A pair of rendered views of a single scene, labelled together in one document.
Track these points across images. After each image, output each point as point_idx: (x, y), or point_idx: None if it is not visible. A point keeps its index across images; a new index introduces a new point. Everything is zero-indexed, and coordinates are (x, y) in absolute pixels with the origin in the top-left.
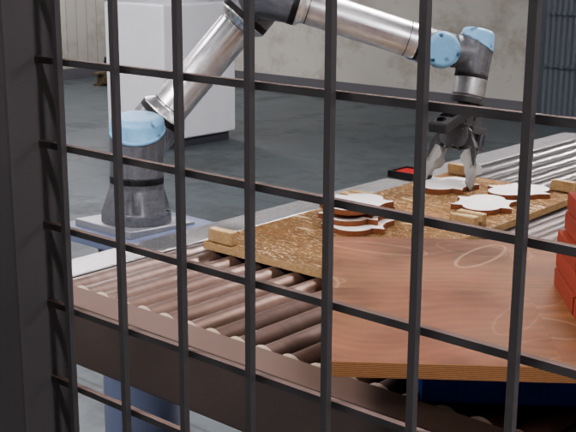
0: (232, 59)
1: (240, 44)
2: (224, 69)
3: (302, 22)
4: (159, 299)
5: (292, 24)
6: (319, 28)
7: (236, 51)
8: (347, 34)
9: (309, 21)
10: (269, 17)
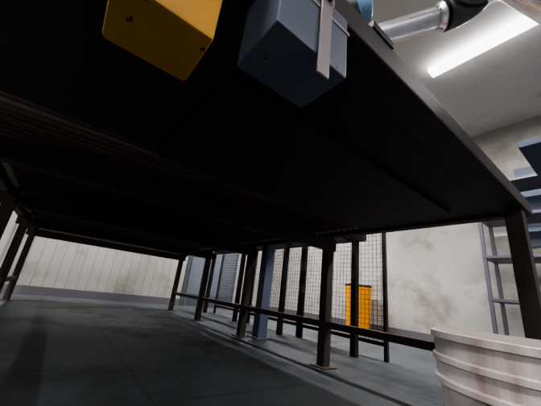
0: (518, 7)
1: (506, 4)
2: (527, 14)
3: (437, 29)
4: None
5: (443, 31)
6: (427, 32)
7: (512, 6)
8: (406, 39)
9: (431, 32)
10: (460, 25)
